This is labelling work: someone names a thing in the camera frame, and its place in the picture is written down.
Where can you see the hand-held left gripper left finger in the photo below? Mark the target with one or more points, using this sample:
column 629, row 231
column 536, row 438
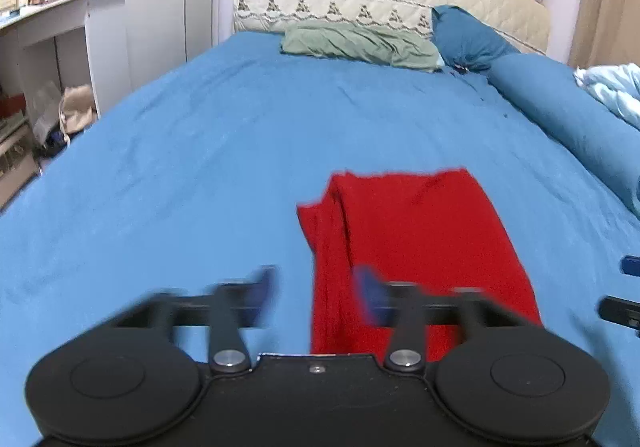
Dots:
column 265, row 294

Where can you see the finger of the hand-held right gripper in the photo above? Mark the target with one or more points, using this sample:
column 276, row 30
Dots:
column 620, row 311
column 631, row 265

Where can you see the blue pillow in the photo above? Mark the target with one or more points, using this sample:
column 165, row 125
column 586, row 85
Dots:
column 465, row 39

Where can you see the blue bed sheet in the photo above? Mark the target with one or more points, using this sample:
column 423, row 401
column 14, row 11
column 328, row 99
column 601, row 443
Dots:
column 175, row 152

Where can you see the beige tote bag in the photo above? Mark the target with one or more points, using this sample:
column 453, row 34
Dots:
column 77, row 109

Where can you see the white desk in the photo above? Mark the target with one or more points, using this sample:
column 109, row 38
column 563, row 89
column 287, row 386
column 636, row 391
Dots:
column 65, row 12

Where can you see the blue duvet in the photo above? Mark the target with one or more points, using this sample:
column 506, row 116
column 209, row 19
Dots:
column 550, row 102

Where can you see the red knit sweater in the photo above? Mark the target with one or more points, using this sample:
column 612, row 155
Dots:
column 425, row 227

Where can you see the white wardrobe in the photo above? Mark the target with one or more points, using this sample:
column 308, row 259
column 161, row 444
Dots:
column 155, row 2

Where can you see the green pillow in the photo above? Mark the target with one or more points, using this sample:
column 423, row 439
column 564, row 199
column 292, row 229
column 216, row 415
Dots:
column 350, row 42

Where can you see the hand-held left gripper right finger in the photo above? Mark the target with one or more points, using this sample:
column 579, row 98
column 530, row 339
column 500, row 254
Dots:
column 370, row 294

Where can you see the light blue blanket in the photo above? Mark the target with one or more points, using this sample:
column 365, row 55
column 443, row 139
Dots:
column 615, row 87

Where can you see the clear plastic bag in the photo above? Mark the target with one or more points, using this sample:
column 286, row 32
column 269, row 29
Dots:
column 46, row 112

